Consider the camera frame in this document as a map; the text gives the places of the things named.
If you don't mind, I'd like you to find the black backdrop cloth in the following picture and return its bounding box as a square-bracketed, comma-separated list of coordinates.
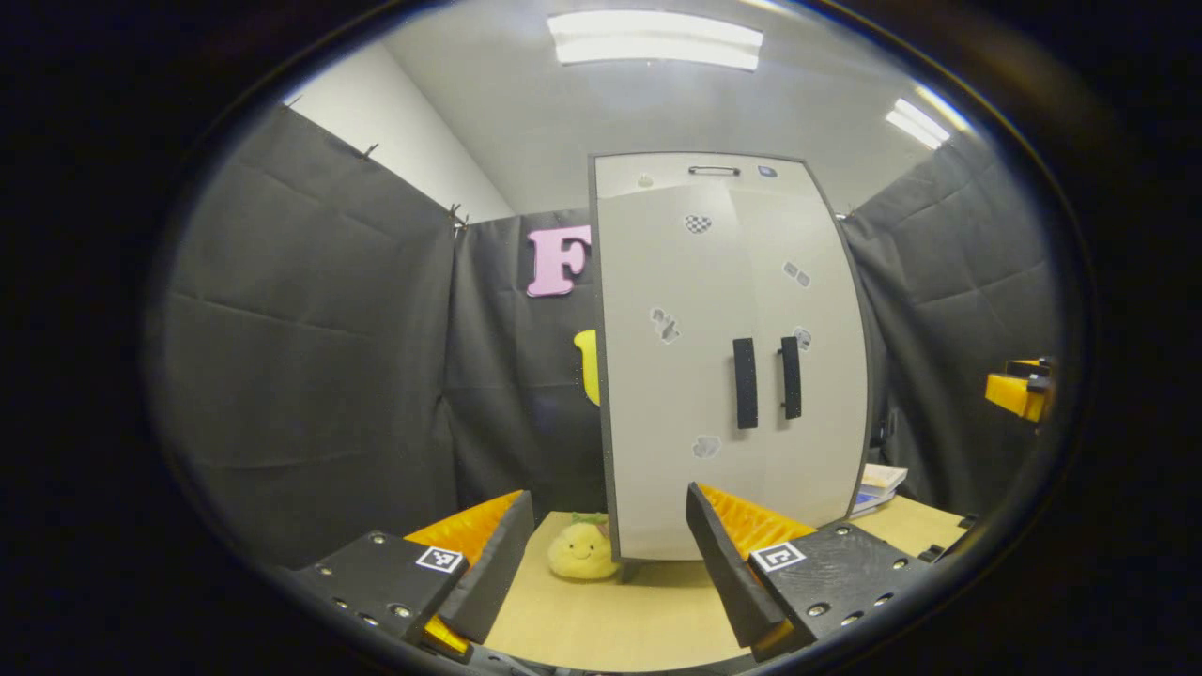
[155, 103, 1067, 566]

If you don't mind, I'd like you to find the grey shoe cabinet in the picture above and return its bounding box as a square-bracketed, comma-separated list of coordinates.
[589, 152, 874, 584]

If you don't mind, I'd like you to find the large ceiling light panel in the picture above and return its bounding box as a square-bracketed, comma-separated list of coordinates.
[547, 9, 763, 71]

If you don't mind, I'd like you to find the black door handle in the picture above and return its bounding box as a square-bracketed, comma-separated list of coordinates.
[732, 338, 759, 431]
[777, 336, 803, 421]

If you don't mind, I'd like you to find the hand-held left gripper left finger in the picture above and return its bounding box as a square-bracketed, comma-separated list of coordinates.
[289, 488, 537, 663]

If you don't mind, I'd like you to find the yellow plush toy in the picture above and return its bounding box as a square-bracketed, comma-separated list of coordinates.
[547, 512, 622, 581]

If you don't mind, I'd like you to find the grey shoe cabinet door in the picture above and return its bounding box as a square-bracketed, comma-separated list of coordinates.
[725, 181, 871, 529]
[597, 181, 766, 562]

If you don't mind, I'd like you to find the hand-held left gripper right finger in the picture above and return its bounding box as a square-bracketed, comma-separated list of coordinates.
[685, 481, 936, 663]

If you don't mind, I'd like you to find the grey cabinet drawer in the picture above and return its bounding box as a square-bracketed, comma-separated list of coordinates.
[594, 153, 810, 199]

